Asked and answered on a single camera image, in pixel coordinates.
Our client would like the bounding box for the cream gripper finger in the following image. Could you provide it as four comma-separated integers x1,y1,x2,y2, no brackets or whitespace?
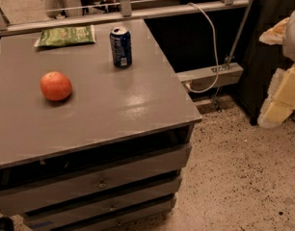
259,17,289,45
257,63,295,128

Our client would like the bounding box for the red orange apple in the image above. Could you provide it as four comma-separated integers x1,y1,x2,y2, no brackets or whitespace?
40,71,72,101

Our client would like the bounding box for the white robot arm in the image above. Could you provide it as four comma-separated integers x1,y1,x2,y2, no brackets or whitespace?
257,11,295,128

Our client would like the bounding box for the thin diagonal metal rod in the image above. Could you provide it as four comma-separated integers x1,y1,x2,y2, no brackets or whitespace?
224,0,260,69

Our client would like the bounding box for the blue soda can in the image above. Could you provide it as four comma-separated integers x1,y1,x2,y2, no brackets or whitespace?
109,26,132,68

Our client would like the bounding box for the grey drawer cabinet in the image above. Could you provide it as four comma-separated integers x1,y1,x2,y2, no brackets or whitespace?
0,20,201,231

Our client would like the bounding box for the green chip bag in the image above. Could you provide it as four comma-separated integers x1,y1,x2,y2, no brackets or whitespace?
34,26,96,47

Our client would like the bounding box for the white cable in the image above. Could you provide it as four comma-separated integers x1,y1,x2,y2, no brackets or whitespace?
184,2,221,94

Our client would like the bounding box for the grey metal frame rail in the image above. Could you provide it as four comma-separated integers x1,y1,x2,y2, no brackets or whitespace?
0,0,251,37

